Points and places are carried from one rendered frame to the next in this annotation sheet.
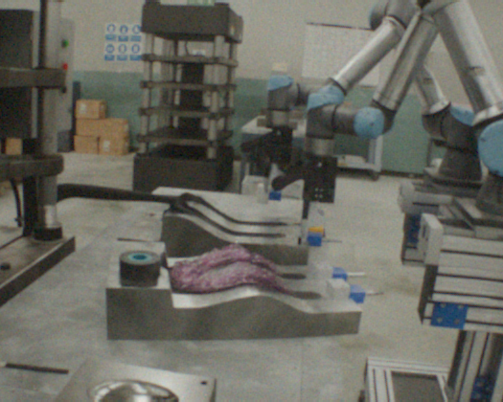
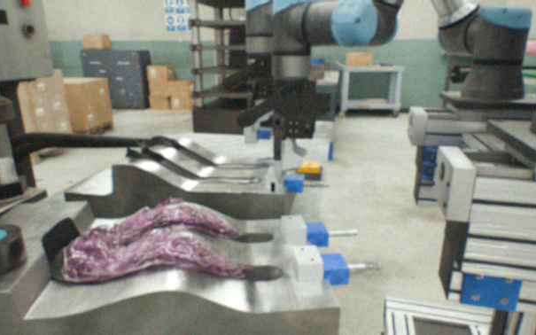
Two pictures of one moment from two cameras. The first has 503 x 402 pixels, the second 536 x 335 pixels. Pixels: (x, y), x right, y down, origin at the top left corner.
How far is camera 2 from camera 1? 57 cm
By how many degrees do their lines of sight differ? 7
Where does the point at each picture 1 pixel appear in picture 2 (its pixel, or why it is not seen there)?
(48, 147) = not seen: outside the picture
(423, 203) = (441, 133)
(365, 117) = (346, 11)
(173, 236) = (127, 188)
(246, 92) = not seen: hidden behind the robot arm
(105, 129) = (174, 89)
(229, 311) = (119, 318)
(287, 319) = (217, 323)
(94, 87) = (161, 55)
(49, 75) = not seen: outside the picture
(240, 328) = not seen: outside the picture
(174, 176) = (226, 124)
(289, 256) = (261, 206)
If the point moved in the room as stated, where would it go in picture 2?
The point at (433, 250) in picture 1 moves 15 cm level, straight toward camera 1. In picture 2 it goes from (460, 200) to (456, 243)
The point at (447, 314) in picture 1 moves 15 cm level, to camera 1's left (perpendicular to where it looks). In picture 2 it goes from (487, 289) to (399, 284)
